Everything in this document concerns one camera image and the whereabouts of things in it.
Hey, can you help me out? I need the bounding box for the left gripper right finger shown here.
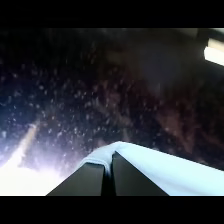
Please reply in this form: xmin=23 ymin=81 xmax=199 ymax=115
xmin=111 ymin=151 xmax=168 ymax=197

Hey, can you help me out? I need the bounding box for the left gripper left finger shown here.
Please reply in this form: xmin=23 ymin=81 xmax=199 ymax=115
xmin=46 ymin=162 xmax=106 ymax=197

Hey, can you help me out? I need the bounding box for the light blue garment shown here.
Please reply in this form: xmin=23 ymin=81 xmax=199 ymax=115
xmin=77 ymin=141 xmax=224 ymax=197

